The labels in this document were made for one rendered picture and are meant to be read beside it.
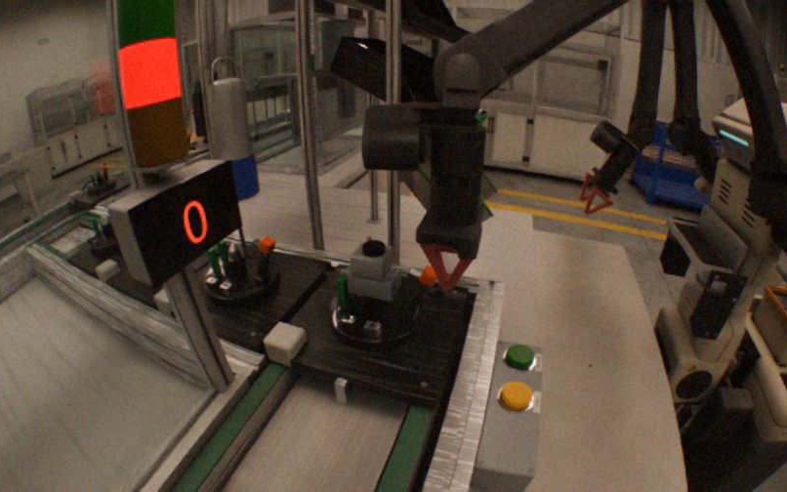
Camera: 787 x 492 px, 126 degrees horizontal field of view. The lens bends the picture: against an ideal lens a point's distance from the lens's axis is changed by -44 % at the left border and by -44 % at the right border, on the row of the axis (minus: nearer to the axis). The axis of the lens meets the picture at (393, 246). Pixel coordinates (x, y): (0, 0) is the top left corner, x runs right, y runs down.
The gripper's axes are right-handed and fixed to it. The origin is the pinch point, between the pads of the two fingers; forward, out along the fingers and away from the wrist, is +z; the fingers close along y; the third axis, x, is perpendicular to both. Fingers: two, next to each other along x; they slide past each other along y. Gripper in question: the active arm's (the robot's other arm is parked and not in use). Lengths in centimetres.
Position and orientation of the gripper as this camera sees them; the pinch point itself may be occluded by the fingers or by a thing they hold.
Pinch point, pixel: (447, 282)
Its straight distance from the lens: 45.6
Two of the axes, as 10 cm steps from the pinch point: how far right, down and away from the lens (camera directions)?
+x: 9.5, 1.5, -2.7
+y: -3.1, 4.6, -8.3
